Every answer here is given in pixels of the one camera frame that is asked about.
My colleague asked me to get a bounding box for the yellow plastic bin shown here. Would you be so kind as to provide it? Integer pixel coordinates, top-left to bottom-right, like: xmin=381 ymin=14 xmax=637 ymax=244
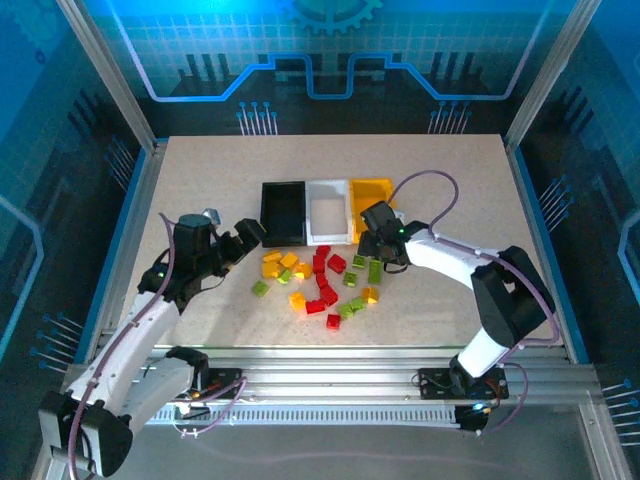
xmin=348 ymin=175 xmax=399 ymax=244

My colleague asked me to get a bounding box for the black plastic bin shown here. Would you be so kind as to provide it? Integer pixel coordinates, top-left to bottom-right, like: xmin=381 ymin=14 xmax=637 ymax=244
xmin=259 ymin=180 xmax=308 ymax=249

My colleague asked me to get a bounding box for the white plastic bin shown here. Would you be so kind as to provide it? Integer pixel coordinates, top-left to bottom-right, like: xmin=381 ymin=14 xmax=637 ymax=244
xmin=304 ymin=178 xmax=352 ymax=246

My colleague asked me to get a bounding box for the black connector box with lights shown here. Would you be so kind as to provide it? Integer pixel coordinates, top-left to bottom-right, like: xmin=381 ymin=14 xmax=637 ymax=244
xmin=455 ymin=402 xmax=494 ymax=434

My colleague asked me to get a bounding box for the aluminium side rail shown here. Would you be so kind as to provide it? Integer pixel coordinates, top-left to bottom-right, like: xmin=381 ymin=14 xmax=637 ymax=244
xmin=84 ymin=142 xmax=169 ymax=351
xmin=505 ymin=142 xmax=591 ymax=364

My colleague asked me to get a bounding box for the aluminium front rail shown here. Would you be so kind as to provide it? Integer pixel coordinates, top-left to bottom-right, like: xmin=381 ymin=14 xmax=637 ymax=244
xmin=64 ymin=344 xmax=601 ymax=406

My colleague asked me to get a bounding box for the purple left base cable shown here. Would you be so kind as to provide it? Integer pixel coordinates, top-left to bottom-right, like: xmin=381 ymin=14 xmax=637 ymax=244
xmin=169 ymin=375 xmax=250 ymax=439

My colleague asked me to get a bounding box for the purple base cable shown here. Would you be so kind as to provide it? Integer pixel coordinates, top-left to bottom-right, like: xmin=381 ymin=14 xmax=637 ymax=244
xmin=469 ymin=362 xmax=531 ymax=437
xmin=169 ymin=375 xmax=250 ymax=439

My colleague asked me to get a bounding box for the grey slotted cable duct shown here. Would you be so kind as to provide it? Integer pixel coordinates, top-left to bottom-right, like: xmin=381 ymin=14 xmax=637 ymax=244
xmin=149 ymin=403 xmax=461 ymax=426

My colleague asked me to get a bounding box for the aluminium frame post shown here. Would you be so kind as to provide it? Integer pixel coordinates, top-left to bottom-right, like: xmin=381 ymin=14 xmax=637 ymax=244
xmin=55 ymin=0 xmax=159 ymax=151
xmin=504 ymin=0 xmax=601 ymax=151

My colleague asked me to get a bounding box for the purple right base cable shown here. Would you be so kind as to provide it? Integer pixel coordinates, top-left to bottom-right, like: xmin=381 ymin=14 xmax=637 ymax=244
xmin=469 ymin=362 xmax=531 ymax=437

